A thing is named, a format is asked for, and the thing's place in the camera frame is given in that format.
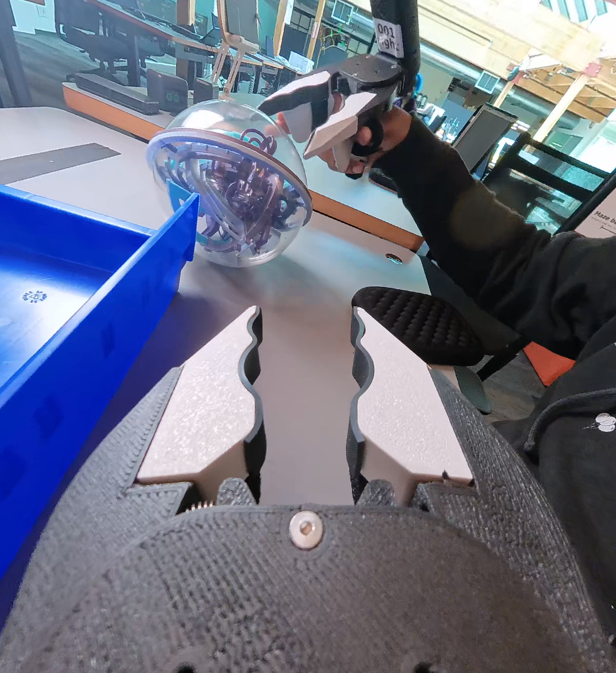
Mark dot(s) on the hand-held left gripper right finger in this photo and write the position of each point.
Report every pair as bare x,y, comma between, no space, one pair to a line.
411,421

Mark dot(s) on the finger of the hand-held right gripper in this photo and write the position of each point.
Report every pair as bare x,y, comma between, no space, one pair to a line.
306,93
345,126

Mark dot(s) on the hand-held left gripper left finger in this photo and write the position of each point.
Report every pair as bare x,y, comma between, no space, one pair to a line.
198,421

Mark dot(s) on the clear plastic maze ball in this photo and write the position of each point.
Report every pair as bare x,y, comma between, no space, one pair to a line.
229,184

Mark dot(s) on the blue plastic bin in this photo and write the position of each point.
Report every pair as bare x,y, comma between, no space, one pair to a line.
56,315

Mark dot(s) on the person's right forearm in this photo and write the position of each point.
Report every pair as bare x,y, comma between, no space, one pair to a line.
487,231

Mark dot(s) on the person's right hand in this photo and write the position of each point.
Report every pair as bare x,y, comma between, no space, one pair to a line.
392,131

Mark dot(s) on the grey desk with wooden edge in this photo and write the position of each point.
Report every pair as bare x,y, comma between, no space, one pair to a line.
350,200

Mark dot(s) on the black mesh pad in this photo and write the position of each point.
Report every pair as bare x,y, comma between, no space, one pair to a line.
424,324

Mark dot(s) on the person's black sweatshirt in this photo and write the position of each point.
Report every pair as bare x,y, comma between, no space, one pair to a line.
592,463

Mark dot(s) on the flat black box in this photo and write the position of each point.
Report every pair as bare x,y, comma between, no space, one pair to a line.
114,93

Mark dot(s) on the black strip on table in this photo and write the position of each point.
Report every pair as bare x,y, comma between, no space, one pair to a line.
45,163

